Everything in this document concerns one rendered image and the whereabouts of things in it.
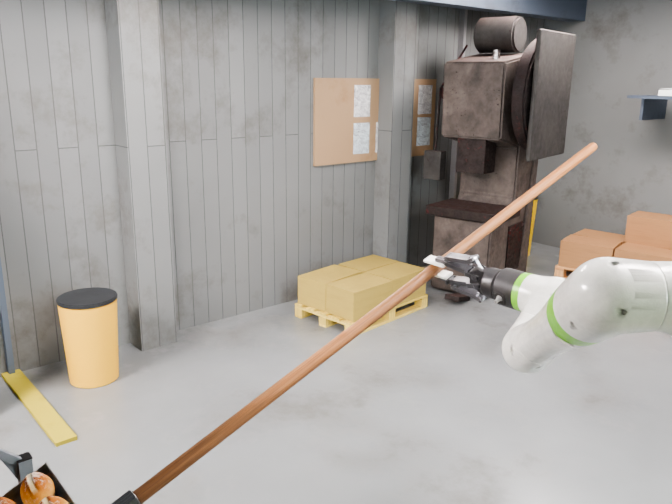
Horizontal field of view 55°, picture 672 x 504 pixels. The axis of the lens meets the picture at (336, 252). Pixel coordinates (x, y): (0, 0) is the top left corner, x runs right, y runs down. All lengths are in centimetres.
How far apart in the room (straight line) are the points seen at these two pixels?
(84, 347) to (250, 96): 243
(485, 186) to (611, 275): 569
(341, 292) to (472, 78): 232
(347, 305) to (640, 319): 439
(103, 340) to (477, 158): 367
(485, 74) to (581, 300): 518
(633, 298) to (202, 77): 462
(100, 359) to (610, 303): 401
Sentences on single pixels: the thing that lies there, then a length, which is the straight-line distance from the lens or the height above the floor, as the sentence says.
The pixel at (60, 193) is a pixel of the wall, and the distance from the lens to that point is 497.
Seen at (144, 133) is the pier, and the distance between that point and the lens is 492.
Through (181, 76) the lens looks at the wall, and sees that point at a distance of 528.
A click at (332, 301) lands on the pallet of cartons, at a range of 546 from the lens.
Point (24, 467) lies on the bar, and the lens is 226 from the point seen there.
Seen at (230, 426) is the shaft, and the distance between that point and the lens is 142.
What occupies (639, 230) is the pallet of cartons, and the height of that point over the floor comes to 57.
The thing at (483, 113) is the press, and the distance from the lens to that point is 616.
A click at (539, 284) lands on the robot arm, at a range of 151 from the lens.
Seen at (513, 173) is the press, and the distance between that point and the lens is 657.
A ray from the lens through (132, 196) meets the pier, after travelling 493.
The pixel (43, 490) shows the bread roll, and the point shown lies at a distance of 151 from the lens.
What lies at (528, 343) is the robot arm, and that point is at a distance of 133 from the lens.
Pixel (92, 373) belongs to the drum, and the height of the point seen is 11.
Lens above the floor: 208
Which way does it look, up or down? 15 degrees down
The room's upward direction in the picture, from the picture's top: 1 degrees clockwise
